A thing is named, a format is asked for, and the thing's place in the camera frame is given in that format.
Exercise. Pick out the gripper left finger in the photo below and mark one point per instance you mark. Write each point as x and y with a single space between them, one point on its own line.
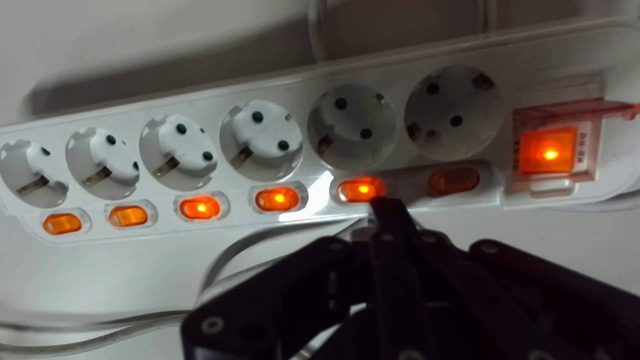
280 300

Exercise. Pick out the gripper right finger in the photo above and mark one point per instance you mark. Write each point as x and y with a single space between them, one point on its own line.
500 300

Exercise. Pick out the white power strip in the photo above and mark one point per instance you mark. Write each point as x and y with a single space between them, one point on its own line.
310 150

